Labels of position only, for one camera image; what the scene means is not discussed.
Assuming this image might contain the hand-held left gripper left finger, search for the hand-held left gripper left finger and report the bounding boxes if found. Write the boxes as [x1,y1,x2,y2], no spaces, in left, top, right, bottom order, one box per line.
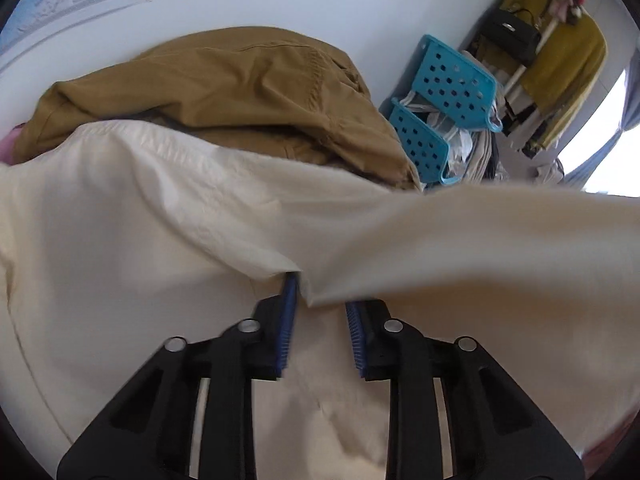
[56,271,301,480]

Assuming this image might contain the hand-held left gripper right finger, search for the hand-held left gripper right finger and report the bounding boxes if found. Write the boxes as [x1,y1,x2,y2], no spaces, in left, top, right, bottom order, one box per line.
[345,300,586,480]

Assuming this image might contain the cream shirt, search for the cream shirt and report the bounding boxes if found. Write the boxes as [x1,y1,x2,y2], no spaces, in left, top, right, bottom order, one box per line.
[0,120,640,480]

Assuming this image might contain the white clothes in basket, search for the white clothes in basket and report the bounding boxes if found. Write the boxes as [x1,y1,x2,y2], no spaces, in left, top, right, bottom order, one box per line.
[400,89,501,183]

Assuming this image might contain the white clothes rack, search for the white clothes rack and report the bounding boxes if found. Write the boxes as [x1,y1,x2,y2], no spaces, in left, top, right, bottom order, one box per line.
[497,0,591,153]

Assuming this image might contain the teal perforated plastic basket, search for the teal perforated plastic basket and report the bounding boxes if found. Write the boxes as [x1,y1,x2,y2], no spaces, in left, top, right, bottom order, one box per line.
[410,34,505,133]
[387,97,463,186]

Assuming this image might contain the brown jacket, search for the brown jacket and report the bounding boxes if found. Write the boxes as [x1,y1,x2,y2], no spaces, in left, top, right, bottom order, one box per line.
[12,26,423,193]

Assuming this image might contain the blue curtain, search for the blue curtain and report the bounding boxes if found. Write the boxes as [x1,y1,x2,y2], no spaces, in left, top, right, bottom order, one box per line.
[565,57,640,188]

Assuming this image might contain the pink bed sheet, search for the pink bed sheet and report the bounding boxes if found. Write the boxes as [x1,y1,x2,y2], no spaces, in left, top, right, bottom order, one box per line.
[0,122,27,167]

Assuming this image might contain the mustard yellow sweater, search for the mustard yellow sweater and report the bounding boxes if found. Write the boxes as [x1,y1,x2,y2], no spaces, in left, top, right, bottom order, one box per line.
[520,10,608,146]

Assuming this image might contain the black handbag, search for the black handbag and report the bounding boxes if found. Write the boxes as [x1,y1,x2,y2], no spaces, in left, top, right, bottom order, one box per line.
[479,2,543,67]

